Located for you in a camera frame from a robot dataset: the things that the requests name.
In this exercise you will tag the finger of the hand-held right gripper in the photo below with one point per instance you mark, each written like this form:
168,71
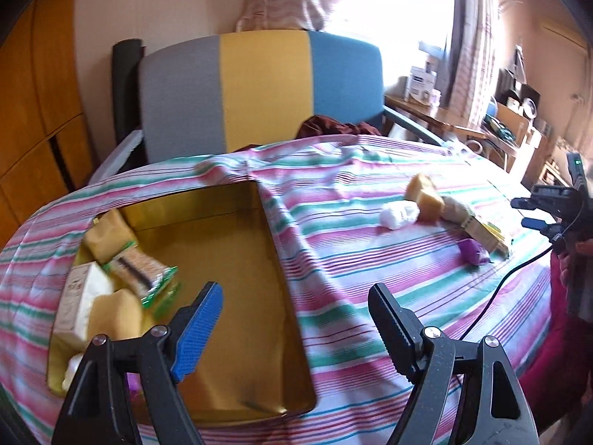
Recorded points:
532,204
535,224

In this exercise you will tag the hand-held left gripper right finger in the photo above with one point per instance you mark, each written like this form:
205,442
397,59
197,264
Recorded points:
394,329

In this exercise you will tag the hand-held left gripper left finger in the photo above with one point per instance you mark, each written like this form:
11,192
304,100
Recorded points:
199,329

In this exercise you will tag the green yellow cracker packet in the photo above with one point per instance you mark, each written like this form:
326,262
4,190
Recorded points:
486,237
139,269

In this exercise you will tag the square metal tin box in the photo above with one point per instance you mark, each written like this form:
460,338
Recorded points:
241,287

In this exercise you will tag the purple packet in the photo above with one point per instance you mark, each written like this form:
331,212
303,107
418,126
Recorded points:
472,251
134,387

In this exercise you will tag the beige knit sock ball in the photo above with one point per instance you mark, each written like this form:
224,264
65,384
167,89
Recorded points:
456,209

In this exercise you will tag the yellow sponge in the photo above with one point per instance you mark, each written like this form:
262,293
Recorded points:
426,197
106,236
116,313

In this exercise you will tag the white crinkled plastic bundle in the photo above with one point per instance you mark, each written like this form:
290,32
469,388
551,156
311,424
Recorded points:
398,215
72,371

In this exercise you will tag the white carton box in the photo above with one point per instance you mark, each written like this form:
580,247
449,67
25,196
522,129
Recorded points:
78,301

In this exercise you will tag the person's right hand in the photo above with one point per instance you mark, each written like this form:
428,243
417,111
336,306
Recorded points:
566,264

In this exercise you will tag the cardboard box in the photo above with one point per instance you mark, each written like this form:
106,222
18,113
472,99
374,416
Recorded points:
507,123

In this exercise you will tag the striped pink green tablecloth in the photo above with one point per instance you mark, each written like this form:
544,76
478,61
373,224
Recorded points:
352,250

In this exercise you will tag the wooden desk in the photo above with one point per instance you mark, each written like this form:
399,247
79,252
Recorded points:
431,116

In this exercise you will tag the small pink white box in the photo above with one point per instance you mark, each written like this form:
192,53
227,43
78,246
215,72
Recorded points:
435,97

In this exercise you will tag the person's red clothing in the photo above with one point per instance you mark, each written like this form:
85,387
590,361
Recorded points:
560,371

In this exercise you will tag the white appliance box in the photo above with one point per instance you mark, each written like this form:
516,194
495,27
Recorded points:
420,84

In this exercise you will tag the striped side curtain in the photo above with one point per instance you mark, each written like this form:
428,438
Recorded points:
472,41

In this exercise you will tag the dark red cloth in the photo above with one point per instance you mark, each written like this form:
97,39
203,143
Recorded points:
333,126

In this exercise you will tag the bright window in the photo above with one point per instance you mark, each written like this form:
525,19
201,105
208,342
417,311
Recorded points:
394,14

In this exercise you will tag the grey yellow blue chair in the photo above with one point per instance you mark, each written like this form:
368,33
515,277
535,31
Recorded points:
264,88

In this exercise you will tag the black rolled mat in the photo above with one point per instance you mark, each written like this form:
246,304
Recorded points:
125,83

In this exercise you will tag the wooden wardrobe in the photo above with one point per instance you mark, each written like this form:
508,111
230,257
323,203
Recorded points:
37,102

